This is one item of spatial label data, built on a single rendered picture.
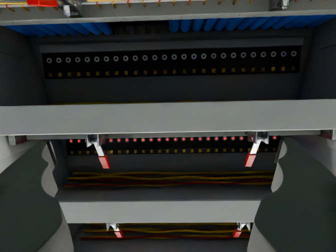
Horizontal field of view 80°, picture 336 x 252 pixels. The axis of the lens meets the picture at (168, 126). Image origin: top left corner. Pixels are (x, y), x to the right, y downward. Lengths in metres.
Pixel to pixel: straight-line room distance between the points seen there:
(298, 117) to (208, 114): 0.13
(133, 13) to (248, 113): 0.22
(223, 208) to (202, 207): 0.04
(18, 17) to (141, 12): 0.17
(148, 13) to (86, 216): 0.38
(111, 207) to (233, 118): 0.28
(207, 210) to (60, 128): 0.30
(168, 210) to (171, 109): 0.21
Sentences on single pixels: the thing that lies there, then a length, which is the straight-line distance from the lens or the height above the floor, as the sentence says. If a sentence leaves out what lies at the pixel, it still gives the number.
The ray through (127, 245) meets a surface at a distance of 0.68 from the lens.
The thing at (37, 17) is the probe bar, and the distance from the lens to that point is 0.37.
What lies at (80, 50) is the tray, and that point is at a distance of 0.49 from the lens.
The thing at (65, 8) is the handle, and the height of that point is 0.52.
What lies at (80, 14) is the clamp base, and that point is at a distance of 0.33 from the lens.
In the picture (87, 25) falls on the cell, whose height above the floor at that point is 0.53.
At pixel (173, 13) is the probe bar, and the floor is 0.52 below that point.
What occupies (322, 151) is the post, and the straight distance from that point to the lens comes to 0.51.
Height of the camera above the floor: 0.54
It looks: 26 degrees up
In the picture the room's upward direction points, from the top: 178 degrees clockwise
